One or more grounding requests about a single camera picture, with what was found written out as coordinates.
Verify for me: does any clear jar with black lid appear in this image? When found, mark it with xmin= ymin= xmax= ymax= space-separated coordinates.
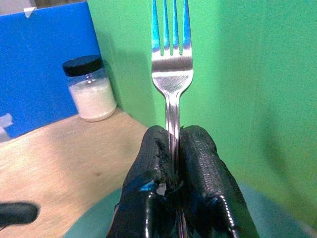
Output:
xmin=62 ymin=55 xmax=117 ymax=122

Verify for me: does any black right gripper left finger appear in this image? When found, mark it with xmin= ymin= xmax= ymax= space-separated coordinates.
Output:
xmin=106 ymin=125 xmax=183 ymax=238

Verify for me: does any blue board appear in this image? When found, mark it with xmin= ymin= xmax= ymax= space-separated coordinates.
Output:
xmin=0 ymin=1 xmax=102 ymax=139

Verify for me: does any silver metal fork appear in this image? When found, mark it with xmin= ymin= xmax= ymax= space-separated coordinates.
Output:
xmin=151 ymin=0 xmax=194 ymax=174

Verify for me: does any green board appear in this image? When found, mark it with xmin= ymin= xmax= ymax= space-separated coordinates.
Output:
xmin=87 ymin=0 xmax=317 ymax=229

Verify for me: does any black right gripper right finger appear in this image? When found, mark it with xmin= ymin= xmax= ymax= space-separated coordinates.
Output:
xmin=178 ymin=125 xmax=260 ymax=238

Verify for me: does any teal round plate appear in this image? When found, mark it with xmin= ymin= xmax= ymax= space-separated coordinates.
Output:
xmin=63 ymin=182 xmax=317 ymax=238

